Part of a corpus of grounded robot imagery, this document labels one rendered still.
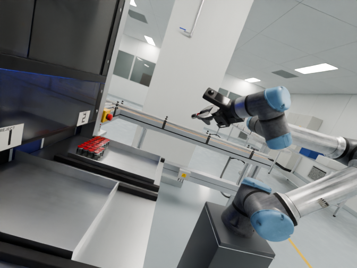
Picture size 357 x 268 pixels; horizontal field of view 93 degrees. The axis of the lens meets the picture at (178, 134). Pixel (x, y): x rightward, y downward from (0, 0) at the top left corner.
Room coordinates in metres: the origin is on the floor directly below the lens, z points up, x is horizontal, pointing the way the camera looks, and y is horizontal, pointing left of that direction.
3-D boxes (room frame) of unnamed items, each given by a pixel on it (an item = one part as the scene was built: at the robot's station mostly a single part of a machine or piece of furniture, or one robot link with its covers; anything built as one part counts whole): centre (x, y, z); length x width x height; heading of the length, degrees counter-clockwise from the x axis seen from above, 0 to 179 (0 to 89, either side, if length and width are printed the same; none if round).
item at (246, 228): (0.70, -0.40, 0.84); 0.15 x 0.15 x 0.10
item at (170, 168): (1.71, -0.21, 0.49); 1.60 x 0.08 x 0.12; 95
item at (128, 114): (1.70, -0.06, 0.92); 1.90 x 0.15 x 0.16; 95
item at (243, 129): (6.13, -1.75, 0.92); 3.60 x 0.15 x 0.16; 5
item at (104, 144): (0.71, 0.31, 0.90); 0.18 x 0.02 x 0.05; 4
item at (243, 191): (0.69, -0.40, 0.96); 0.13 x 0.12 x 0.14; 2
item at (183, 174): (1.64, -0.20, 0.50); 0.12 x 0.05 x 0.09; 95
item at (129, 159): (0.72, 0.20, 0.90); 0.34 x 0.26 x 0.04; 94
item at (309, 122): (6.52, -4.09, 1.03); 1.20 x 0.43 x 2.05; 5
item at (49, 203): (0.37, 0.29, 0.90); 0.34 x 0.26 x 0.04; 95
